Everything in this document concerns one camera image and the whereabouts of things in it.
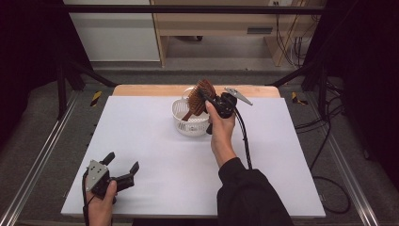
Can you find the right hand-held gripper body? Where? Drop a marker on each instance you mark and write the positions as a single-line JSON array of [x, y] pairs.
[[224, 106]]

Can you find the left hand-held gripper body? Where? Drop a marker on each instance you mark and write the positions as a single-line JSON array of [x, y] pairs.
[[98, 177]]

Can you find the wooden bristle hairbrush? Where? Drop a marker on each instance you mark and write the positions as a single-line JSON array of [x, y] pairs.
[[196, 102]]

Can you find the white slotted plastic basket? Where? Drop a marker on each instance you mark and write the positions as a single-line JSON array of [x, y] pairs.
[[191, 127]]

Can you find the person's right hand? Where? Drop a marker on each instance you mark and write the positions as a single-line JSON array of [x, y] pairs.
[[222, 135]]

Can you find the person's left hand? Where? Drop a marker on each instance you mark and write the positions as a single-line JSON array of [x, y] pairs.
[[100, 207]]

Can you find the white table cover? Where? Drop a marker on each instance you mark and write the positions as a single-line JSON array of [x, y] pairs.
[[163, 157]]

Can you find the light wooden table board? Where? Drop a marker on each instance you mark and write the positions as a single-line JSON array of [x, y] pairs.
[[150, 90]]

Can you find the yellow black floor tape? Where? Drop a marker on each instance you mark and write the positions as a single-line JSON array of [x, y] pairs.
[[96, 98], [297, 99]]

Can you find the light wooden desk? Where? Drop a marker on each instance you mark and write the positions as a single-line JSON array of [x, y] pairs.
[[213, 22]]

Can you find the black metal stand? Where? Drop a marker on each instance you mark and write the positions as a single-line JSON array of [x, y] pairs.
[[62, 91], [321, 88]]

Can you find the dark desk label plate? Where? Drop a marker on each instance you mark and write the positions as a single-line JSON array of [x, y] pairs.
[[259, 30]]

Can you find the black metal crossbar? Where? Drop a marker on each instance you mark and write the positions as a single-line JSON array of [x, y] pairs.
[[188, 9]]

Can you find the white cabinet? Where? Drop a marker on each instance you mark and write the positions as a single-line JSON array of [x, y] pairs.
[[116, 37]]

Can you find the white power strip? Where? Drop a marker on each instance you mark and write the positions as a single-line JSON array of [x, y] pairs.
[[280, 2]]

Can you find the dark curtain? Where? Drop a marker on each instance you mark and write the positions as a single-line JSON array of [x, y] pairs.
[[28, 47], [367, 78]]

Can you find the aluminium floor rail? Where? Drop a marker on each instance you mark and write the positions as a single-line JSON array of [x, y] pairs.
[[351, 182], [34, 163]]

